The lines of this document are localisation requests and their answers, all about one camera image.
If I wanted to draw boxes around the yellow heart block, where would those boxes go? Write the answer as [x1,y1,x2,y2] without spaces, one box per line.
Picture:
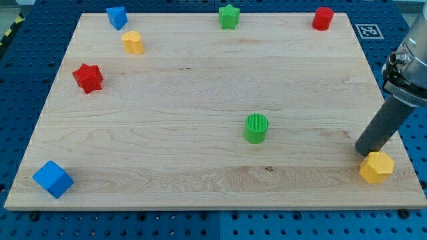
[121,31,145,55]

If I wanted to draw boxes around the wooden board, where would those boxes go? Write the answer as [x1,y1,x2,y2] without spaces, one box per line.
[5,13,426,211]

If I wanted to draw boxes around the red star block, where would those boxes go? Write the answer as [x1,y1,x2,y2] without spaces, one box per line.
[72,63,103,94]

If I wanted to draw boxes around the white fiducial marker tag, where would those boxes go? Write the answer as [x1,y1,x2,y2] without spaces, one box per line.
[356,23,384,39]

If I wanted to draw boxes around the blue cube block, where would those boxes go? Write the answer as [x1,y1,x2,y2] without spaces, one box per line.
[32,161,74,199]

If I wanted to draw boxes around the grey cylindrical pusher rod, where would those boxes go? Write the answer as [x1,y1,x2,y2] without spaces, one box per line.
[355,95,416,156]

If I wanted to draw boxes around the yellow hexagon block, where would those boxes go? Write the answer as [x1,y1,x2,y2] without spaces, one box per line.
[359,151,395,183]

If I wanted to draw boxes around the green cylinder block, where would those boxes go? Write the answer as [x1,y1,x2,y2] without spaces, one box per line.
[244,113,269,144]

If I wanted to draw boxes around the green star block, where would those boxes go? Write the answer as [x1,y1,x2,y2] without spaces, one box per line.
[218,4,240,29]

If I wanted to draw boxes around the red cylinder block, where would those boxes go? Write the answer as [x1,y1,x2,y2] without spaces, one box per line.
[312,7,334,31]

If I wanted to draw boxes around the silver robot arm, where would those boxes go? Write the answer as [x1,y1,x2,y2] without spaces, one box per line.
[383,5,426,107]

